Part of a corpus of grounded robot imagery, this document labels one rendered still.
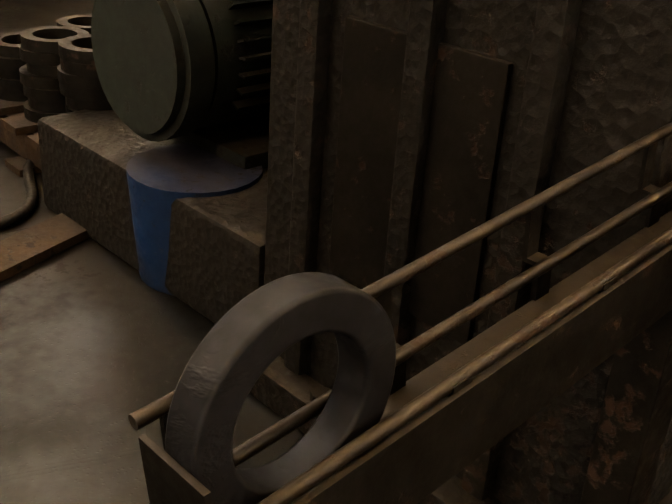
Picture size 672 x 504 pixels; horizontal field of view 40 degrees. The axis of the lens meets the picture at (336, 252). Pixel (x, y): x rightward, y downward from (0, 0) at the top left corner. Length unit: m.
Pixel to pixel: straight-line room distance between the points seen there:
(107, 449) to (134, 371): 0.24
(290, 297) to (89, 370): 1.28
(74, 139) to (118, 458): 0.93
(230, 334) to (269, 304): 0.03
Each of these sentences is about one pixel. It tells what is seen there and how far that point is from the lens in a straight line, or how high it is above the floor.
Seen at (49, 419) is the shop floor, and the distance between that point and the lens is 1.73.
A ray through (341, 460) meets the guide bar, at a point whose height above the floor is 0.60.
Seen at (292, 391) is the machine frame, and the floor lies 0.07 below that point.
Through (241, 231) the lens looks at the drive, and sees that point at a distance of 1.80.
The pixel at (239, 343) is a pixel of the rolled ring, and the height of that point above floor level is 0.71.
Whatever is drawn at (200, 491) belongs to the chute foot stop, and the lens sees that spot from 0.59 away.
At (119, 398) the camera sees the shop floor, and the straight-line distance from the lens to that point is 1.76.
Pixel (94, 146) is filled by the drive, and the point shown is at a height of 0.25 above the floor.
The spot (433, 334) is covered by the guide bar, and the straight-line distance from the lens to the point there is 0.80.
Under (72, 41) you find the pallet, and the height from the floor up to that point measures 0.41.
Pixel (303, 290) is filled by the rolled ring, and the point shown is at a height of 0.73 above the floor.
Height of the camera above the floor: 1.02
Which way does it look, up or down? 26 degrees down
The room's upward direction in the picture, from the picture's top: 4 degrees clockwise
